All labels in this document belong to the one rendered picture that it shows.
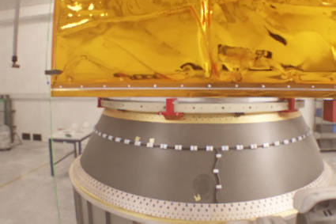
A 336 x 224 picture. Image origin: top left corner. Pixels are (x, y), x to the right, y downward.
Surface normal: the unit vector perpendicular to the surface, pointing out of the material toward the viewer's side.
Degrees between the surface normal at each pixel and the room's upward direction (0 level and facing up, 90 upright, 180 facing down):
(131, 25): 85
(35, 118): 90
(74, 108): 90
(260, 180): 62
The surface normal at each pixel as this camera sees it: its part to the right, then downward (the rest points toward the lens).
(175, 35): -0.12, 0.01
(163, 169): -0.29, -0.44
